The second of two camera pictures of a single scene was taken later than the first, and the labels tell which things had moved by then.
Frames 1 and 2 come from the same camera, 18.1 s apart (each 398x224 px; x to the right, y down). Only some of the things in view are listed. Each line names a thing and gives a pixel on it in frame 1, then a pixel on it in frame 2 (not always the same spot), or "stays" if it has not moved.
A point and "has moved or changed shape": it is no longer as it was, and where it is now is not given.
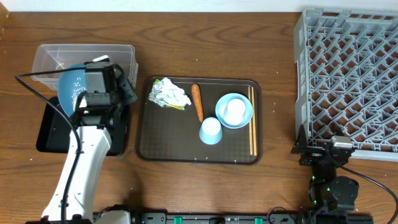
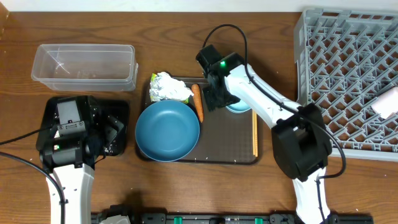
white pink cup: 236,110 -> 387,104
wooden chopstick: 249,124 -> 253,132
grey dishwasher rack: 346,78 stays
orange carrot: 197,97 stays
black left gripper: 126,85 -> 112,130
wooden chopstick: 255,137 stays
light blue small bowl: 234,111 has moved or changed shape
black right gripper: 301,146 -> 212,101
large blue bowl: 70,84 -> 167,130
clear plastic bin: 53,57 stays
